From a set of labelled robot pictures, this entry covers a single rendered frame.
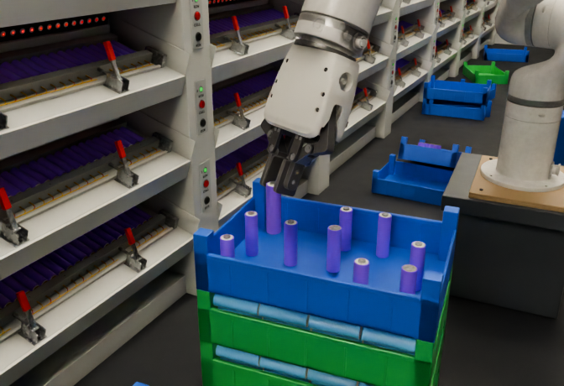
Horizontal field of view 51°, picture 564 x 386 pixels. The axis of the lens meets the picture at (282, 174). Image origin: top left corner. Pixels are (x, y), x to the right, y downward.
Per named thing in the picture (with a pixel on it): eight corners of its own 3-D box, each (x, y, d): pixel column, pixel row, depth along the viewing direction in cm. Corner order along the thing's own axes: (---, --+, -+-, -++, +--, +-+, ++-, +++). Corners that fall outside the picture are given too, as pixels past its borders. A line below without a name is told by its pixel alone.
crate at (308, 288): (453, 258, 82) (460, 206, 79) (434, 344, 65) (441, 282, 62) (258, 223, 93) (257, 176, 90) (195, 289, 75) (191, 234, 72)
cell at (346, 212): (352, 247, 85) (354, 206, 82) (348, 252, 83) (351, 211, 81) (340, 244, 85) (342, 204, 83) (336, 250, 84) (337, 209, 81)
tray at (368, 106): (383, 110, 255) (394, 81, 248) (326, 152, 205) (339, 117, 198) (342, 91, 261) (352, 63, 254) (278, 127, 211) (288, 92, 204)
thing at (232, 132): (316, 105, 190) (329, 66, 184) (211, 164, 141) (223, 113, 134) (264, 80, 196) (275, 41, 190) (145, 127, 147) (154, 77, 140)
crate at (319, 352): (447, 306, 85) (453, 258, 82) (427, 400, 68) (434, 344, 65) (258, 267, 96) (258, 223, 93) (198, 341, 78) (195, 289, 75)
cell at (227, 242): (237, 278, 77) (236, 233, 75) (232, 284, 75) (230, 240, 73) (225, 274, 78) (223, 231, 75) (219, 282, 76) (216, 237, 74)
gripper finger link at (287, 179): (326, 149, 68) (307, 203, 68) (309, 142, 70) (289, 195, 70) (308, 143, 65) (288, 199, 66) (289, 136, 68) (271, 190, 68)
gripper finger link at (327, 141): (352, 138, 64) (316, 165, 67) (330, 84, 68) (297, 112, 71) (345, 135, 63) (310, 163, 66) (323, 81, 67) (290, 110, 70)
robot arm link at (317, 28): (385, 42, 68) (376, 67, 68) (332, 33, 74) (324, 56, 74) (339, 16, 62) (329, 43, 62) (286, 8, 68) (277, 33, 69)
